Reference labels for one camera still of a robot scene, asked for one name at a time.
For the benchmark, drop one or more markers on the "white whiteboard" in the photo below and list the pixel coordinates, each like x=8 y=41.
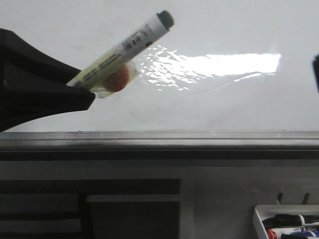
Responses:
x=229 y=74

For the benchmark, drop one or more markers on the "red capped marker in tray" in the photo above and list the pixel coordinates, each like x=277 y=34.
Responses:
x=276 y=233

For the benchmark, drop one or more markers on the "white marker tray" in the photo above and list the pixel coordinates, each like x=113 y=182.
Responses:
x=262 y=212

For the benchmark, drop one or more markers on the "black capped marker in tray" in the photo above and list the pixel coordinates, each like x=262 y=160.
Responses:
x=288 y=220

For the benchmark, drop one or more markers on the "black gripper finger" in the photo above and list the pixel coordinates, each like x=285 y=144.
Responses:
x=33 y=84
x=315 y=65

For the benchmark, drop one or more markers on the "white black whiteboard marker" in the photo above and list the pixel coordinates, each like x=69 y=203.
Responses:
x=112 y=71

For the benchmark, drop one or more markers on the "left black tray hook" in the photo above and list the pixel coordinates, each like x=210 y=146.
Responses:
x=279 y=198

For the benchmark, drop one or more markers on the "blue labelled marker in tray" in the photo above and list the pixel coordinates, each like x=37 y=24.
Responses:
x=304 y=235

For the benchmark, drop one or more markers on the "dark cabinet box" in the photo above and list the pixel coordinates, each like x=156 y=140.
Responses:
x=134 y=216

